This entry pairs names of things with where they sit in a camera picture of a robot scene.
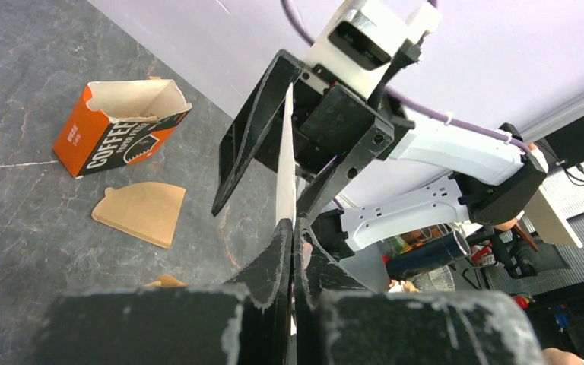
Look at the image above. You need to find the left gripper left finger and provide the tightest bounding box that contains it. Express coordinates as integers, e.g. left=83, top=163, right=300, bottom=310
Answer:
left=33, top=219, right=294, bottom=364

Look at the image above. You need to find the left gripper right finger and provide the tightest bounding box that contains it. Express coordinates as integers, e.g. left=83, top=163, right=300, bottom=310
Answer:
left=294, top=217, right=544, bottom=364

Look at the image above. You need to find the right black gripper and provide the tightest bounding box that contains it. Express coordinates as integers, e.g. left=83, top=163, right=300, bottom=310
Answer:
left=211, top=49, right=414, bottom=221

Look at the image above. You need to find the white paper coffee filter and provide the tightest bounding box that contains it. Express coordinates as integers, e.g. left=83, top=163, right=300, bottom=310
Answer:
left=275, top=83, right=297, bottom=226

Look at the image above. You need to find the brown filter stack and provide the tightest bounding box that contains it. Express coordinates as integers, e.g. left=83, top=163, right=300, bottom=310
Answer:
left=91, top=182, right=186, bottom=249

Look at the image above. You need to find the orange black coffee filter box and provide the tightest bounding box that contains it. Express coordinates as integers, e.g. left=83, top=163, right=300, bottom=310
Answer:
left=52, top=78, right=192, bottom=178

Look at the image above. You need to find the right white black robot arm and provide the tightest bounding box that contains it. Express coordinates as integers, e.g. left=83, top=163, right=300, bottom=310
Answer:
left=211, top=50, right=547, bottom=259

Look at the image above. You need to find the small wooden cube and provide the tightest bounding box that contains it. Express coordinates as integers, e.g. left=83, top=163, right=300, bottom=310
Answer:
left=144, top=275, right=186, bottom=287

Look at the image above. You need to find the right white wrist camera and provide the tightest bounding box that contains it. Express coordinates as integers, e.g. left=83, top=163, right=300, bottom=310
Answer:
left=303, top=1, right=443, bottom=99

